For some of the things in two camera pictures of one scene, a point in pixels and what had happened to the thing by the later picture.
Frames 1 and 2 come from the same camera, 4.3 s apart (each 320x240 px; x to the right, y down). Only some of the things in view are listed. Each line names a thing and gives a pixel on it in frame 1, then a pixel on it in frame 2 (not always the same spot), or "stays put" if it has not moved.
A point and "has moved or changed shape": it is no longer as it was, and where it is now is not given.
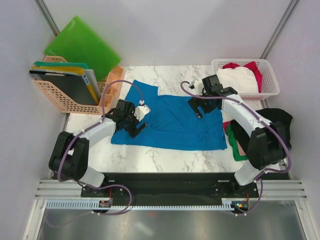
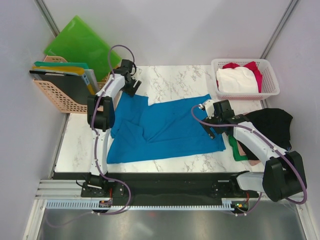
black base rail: [173, 186] stays put
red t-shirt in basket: [253, 66] stays put
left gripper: [136, 130] to [131, 92]
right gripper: [194, 102] to [207, 128]
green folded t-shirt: [237, 156] stays put
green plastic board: [77, 42] stays put
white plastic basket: [270, 86] stays put
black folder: [74, 86] stays put
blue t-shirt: [172, 123] has moved or changed shape
